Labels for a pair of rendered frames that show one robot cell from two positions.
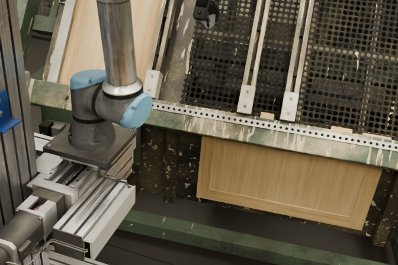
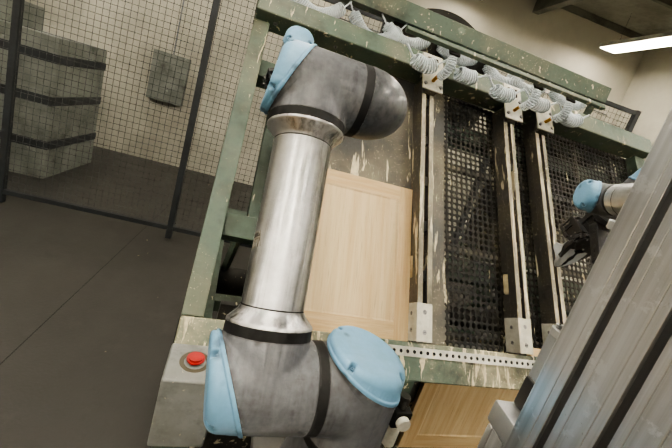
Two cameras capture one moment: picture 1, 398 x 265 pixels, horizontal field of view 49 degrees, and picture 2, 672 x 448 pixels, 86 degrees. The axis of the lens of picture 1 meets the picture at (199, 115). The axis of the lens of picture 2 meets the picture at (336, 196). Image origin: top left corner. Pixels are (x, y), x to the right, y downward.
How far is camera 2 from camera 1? 1.51 m
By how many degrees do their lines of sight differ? 30
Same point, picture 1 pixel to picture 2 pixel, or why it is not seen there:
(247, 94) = (526, 329)
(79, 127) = not seen: outside the picture
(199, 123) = (482, 373)
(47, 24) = (249, 228)
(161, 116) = (439, 367)
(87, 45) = (322, 264)
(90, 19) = (323, 227)
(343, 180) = not seen: hidden behind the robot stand
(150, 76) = (422, 312)
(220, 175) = (434, 416)
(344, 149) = not seen: hidden behind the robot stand
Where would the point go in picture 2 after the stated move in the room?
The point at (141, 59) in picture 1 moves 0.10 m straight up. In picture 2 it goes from (396, 285) to (405, 260)
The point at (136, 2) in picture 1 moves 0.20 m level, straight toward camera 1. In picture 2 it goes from (379, 207) to (416, 229)
